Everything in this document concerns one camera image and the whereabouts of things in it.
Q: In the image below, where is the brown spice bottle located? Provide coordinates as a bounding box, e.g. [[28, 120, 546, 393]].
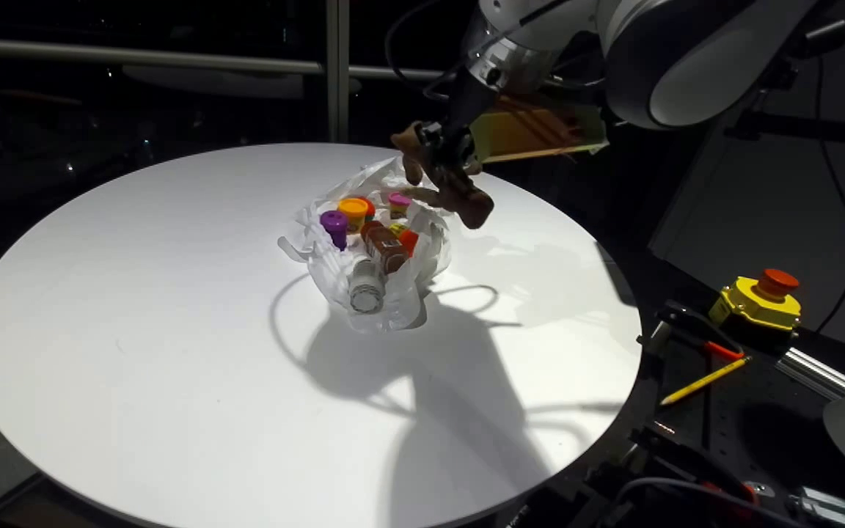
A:
[[361, 224, 406, 274]]

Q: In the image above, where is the white plastic bag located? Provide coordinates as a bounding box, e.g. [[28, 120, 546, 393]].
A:
[[279, 158, 450, 332]]

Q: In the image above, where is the yellow pencil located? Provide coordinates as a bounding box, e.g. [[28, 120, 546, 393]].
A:
[[660, 354, 753, 409]]

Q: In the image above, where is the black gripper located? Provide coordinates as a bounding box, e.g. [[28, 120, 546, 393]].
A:
[[439, 74, 497, 162]]

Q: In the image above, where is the yellow red emergency stop button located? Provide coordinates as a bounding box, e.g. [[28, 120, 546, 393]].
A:
[[710, 266, 802, 332]]

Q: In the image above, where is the orange lid play-doh tub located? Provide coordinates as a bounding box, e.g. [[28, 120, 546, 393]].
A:
[[395, 227, 419, 258]]

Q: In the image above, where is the yellow wrist camera box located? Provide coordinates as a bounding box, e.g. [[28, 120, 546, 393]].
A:
[[471, 99, 609, 167]]

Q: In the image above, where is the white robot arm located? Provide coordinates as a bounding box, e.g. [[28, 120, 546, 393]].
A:
[[439, 0, 820, 164]]

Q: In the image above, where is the purple play-doh tub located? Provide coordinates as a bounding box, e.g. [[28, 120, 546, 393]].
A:
[[321, 212, 349, 249]]

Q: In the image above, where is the metal window rail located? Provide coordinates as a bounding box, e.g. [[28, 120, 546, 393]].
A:
[[0, 0, 472, 142]]

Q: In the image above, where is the yellow play-doh tub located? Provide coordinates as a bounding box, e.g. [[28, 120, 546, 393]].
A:
[[337, 196, 375, 228]]

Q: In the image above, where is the white pill bottle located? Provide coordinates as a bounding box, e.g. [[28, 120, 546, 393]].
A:
[[348, 261, 386, 315]]

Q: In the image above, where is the pink lid play-doh tub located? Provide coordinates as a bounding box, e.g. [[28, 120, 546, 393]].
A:
[[386, 190, 414, 217]]

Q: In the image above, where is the brown plush moose toy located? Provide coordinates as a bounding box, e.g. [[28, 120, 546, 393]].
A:
[[390, 120, 494, 228]]

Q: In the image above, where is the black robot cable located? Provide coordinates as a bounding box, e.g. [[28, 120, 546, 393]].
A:
[[383, 0, 484, 99]]

